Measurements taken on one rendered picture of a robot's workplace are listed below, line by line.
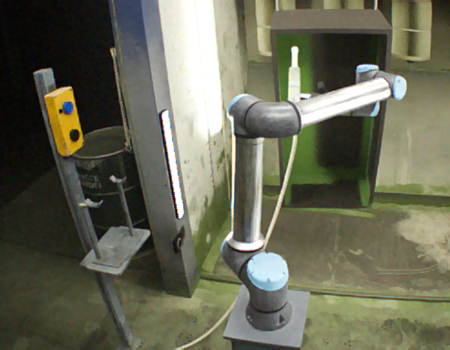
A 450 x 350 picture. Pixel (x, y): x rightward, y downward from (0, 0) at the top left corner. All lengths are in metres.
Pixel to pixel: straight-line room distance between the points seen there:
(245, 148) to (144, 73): 0.78
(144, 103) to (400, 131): 2.28
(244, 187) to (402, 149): 2.26
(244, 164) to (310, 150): 1.39
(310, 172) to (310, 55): 0.90
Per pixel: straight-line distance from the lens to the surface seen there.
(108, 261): 1.77
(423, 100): 3.58
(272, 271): 1.41
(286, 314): 1.56
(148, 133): 2.00
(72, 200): 1.77
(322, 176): 2.80
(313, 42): 2.31
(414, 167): 3.45
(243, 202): 1.40
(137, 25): 1.86
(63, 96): 1.57
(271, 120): 1.18
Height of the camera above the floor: 1.86
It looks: 28 degrees down
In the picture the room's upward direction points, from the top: 5 degrees counter-clockwise
